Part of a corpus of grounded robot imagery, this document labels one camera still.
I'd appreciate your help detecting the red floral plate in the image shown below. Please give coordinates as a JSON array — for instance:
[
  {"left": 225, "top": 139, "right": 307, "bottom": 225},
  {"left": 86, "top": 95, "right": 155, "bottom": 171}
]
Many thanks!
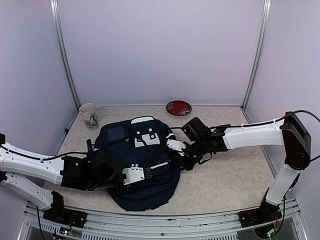
[{"left": 165, "top": 100, "right": 192, "bottom": 117}]

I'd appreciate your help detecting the aluminium corner post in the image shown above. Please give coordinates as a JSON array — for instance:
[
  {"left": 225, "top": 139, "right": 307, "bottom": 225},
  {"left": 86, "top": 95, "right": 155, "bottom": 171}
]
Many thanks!
[
  {"left": 241, "top": 0, "right": 272, "bottom": 112},
  {"left": 50, "top": 0, "right": 81, "bottom": 111}
]

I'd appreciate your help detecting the right aluminium corner post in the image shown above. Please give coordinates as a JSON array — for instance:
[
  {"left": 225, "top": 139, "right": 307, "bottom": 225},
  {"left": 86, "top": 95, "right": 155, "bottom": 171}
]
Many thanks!
[{"left": 241, "top": 0, "right": 272, "bottom": 112}]

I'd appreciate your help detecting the metal front rail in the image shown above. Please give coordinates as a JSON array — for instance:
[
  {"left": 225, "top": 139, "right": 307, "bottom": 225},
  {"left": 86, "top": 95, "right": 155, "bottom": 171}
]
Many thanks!
[{"left": 23, "top": 197, "right": 310, "bottom": 240}]

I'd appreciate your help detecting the white ceramic mug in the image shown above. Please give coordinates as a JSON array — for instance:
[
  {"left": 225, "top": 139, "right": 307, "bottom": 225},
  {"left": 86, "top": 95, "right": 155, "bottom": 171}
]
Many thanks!
[{"left": 79, "top": 103, "right": 103, "bottom": 131}]

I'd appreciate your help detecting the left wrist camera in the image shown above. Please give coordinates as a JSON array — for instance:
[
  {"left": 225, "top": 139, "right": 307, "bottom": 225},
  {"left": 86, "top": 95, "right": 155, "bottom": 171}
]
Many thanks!
[{"left": 121, "top": 164, "right": 153, "bottom": 186}]

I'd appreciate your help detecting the navy blue backpack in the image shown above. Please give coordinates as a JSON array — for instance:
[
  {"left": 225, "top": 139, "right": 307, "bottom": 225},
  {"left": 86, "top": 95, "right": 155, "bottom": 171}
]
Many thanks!
[{"left": 94, "top": 116, "right": 181, "bottom": 212}]

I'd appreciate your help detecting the left aluminium corner post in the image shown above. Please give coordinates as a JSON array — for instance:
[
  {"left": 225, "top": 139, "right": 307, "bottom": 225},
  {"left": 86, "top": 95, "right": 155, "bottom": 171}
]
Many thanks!
[{"left": 50, "top": 0, "right": 81, "bottom": 111}]

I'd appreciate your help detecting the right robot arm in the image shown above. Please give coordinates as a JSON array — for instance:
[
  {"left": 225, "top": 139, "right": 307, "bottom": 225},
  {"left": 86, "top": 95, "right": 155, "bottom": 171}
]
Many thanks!
[{"left": 166, "top": 111, "right": 312, "bottom": 228}]

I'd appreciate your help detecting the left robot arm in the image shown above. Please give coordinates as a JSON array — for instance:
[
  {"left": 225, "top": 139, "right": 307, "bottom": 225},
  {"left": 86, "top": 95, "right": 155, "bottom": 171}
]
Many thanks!
[{"left": 0, "top": 134, "right": 124, "bottom": 225}]

